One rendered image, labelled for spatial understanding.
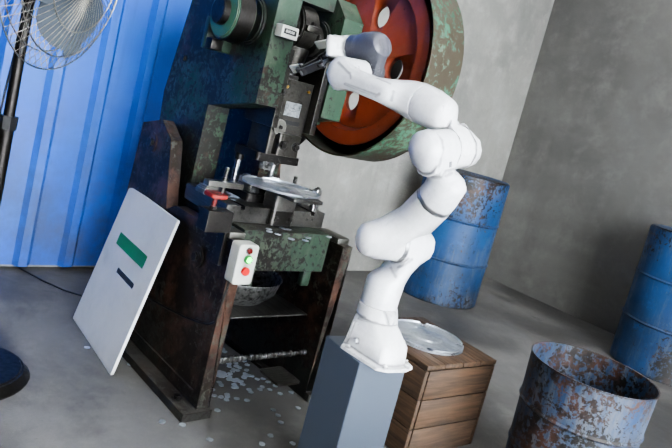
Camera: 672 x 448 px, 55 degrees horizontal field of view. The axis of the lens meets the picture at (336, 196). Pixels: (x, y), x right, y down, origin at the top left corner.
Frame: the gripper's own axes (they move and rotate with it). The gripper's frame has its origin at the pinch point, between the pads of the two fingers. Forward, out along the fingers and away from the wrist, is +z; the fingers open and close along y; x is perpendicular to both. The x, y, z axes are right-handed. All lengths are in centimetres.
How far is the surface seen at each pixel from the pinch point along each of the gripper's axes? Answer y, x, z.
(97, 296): -94, -39, 77
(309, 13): 17.6, 7.3, 10.1
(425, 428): -60, -118, -29
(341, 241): -27, -64, 7
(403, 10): 51, -15, 2
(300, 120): -6.8, -21.7, 15.9
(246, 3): -3.8, 24.7, 7.5
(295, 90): -2.8, -11.1, 13.6
